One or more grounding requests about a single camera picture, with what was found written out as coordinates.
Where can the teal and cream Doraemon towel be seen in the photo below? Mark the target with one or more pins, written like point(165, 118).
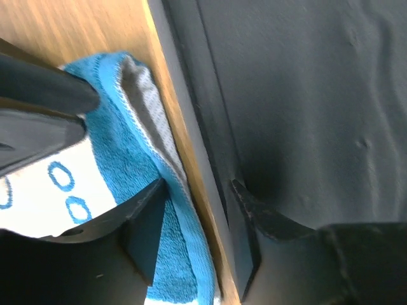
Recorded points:
point(128, 145)

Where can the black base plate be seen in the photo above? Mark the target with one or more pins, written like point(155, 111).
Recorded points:
point(303, 101)

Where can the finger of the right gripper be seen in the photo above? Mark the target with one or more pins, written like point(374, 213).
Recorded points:
point(29, 136)
point(50, 88)

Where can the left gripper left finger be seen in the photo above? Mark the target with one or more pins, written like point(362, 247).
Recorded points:
point(109, 260)

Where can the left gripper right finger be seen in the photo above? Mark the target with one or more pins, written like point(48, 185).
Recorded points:
point(336, 264)

